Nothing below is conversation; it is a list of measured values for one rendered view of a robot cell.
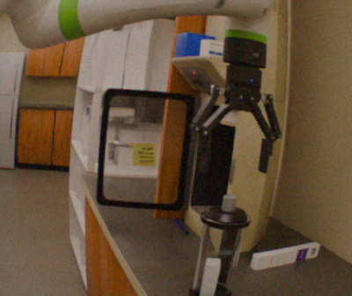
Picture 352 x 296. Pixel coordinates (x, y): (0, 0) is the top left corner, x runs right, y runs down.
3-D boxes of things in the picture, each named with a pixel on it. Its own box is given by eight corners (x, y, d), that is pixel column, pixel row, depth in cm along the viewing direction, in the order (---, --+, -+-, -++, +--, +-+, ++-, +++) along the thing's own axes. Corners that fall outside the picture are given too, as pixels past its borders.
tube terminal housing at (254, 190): (243, 219, 159) (263, 26, 148) (283, 246, 129) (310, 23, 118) (183, 222, 150) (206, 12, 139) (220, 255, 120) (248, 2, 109)
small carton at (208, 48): (213, 60, 124) (215, 42, 124) (222, 60, 120) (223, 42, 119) (199, 57, 122) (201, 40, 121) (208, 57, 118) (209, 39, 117)
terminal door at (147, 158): (181, 210, 148) (195, 94, 142) (96, 204, 141) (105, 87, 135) (181, 210, 149) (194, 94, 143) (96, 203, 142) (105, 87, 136)
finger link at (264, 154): (261, 137, 87) (264, 138, 87) (257, 170, 88) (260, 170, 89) (267, 140, 84) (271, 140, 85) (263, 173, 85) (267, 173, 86)
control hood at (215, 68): (199, 89, 144) (201, 62, 142) (244, 96, 113) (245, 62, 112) (166, 85, 140) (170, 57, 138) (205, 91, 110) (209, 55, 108)
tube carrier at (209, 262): (221, 284, 96) (238, 208, 93) (238, 300, 86) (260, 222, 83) (181, 287, 93) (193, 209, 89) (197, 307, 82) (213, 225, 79)
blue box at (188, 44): (201, 62, 140) (203, 38, 139) (213, 62, 131) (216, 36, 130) (173, 57, 137) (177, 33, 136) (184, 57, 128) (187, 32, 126)
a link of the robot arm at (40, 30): (-1, 28, 68) (19, -5, 75) (20, 65, 79) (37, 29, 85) (70, 6, 65) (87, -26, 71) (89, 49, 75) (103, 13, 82)
